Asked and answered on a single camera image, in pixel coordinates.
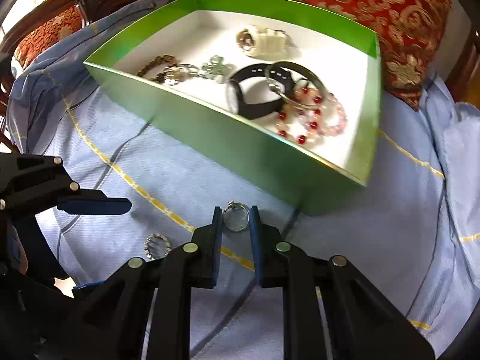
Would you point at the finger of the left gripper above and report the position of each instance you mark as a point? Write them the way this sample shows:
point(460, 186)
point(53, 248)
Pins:
point(105, 206)

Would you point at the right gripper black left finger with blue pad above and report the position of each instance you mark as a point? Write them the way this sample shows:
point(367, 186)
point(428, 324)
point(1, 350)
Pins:
point(143, 310)

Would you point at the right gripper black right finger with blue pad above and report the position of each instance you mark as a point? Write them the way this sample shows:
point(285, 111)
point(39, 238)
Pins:
point(330, 309)

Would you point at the silver bangle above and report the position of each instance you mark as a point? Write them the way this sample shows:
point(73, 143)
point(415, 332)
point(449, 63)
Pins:
point(304, 75)

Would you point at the light blue plaid cloth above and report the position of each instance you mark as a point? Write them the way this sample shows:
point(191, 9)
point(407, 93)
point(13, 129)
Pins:
point(413, 231)

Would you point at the black wristwatch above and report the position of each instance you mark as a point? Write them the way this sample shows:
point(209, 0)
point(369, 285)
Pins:
point(248, 94)

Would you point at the green cardboard box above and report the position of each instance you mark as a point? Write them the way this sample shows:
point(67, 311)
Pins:
point(313, 160)

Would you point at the white wristwatch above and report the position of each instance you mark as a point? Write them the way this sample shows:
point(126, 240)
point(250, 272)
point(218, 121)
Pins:
point(259, 42)

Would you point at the dark wooden chair frame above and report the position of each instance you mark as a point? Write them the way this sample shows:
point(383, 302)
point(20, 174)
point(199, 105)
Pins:
point(75, 3)

